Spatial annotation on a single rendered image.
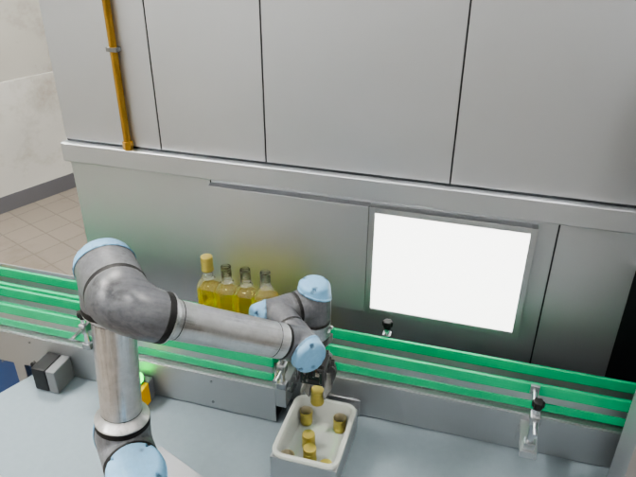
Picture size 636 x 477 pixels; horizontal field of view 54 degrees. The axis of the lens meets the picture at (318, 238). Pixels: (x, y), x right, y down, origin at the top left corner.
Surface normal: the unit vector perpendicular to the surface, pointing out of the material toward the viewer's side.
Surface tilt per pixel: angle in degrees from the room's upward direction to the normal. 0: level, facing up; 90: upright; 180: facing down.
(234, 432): 0
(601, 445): 90
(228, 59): 90
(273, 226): 90
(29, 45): 90
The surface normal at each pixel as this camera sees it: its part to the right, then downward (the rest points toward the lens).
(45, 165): 0.78, 0.31
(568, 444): -0.29, 0.47
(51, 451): 0.00, -0.87
